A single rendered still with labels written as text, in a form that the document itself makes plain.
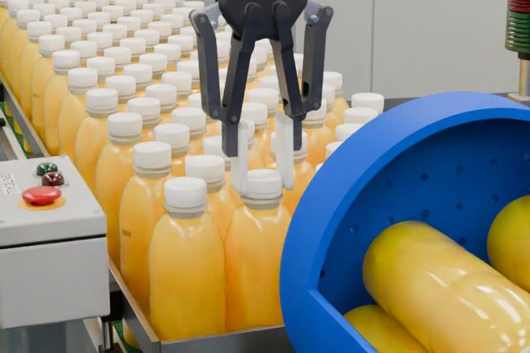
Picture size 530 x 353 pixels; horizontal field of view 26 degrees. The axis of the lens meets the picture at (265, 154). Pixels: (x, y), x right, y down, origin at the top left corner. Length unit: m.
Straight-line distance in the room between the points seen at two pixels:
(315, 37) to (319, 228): 0.27
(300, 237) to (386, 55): 4.64
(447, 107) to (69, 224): 0.36
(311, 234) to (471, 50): 4.80
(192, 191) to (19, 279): 0.17
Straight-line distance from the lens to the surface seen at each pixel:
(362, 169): 0.83
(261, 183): 1.07
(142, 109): 1.36
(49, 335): 1.16
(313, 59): 1.06
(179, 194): 1.05
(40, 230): 1.03
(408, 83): 5.55
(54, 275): 1.05
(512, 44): 1.47
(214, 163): 1.12
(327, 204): 0.84
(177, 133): 1.24
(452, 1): 5.55
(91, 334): 1.29
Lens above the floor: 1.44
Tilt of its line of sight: 16 degrees down
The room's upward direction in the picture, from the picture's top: straight up
